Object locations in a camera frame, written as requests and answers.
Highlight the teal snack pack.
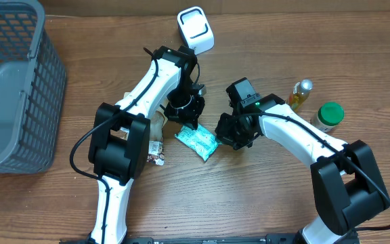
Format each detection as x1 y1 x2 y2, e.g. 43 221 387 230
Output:
175 124 219 161

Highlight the brown teal snack bag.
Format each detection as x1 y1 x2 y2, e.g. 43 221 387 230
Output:
118 91 169 167

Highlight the yellow liquid bottle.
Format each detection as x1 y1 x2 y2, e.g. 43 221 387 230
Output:
286 79 313 112

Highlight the green lid jar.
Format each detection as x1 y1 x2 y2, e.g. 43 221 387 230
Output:
310 102 345 132

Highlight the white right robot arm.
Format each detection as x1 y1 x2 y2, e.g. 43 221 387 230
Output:
215 91 390 243

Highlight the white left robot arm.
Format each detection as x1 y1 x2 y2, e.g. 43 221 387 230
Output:
88 46 204 243

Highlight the white barcode scanner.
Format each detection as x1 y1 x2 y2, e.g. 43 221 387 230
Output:
177 6 215 55

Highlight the grey plastic basket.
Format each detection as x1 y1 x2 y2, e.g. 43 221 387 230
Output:
0 0 67 174

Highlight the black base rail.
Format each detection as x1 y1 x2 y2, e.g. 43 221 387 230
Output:
59 232 361 244

